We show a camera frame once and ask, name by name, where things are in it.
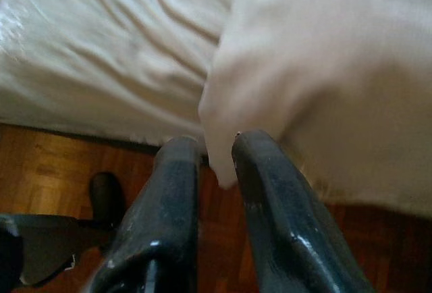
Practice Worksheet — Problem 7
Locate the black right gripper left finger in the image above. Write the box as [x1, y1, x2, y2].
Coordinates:
[89, 136, 200, 293]

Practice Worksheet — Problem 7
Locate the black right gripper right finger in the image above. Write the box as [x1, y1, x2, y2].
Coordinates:
[231, 130, 375, 293]

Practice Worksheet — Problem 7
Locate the beige quilt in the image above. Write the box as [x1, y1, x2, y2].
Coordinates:
[198, 0, 432, 219]

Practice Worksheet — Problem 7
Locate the black robot foot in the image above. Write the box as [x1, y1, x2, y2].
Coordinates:
[89, 171, 128, 230]

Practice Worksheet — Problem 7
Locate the dark grey robot leg panel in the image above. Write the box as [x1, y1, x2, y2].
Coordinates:
[0, 213, 117, 287]

